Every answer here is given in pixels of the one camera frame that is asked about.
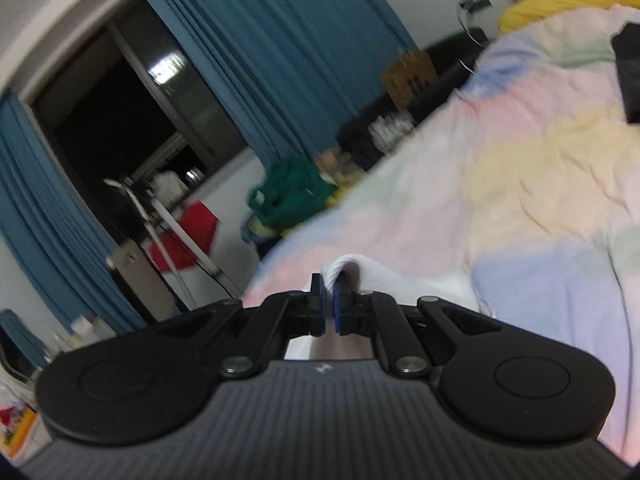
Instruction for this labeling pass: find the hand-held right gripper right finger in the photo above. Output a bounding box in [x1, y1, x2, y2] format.
[332, 283, 502, 378]

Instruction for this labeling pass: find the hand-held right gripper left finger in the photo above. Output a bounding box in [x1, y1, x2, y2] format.
[156, 273, 331, 380]

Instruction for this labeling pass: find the white cloth garment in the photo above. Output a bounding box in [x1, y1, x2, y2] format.
[283, 254, 496, 362]

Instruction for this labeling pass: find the green clothing pile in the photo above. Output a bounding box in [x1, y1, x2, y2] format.
[241, 156, 339, 242]

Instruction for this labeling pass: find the red cloth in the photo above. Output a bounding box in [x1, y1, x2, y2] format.
[146, 201, 221, 274]

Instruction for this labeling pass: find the white drying rack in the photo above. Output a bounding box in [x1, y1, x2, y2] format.
[104, 176, 241, 311]

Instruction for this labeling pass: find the beige box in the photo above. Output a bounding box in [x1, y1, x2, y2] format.
[107, 238, 182, 319]

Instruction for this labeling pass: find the pastel patchwork blanket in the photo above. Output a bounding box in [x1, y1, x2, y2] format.
[241, 4, 640, 467]

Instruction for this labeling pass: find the black bedside cabinet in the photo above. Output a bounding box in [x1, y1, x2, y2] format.
[336, 29, 489, 171]

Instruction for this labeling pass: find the brown cardboard box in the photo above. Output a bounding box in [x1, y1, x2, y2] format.
[382, 48, 441, 109]

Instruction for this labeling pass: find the dark window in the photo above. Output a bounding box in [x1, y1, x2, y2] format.
[31, 0, 251, 241]

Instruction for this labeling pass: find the blue curtain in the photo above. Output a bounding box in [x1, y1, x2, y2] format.
[0, 89, 147, 361]
[131, 0, 422, 171]

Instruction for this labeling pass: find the colourful printed box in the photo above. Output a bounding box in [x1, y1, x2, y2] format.
[0, 400, 39, 458]

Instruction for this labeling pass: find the black cloth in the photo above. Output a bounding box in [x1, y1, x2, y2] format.
[610, 20, 640, 125]

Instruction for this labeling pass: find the white cable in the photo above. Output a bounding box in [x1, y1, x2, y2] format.
[456, 2, 484, 75]

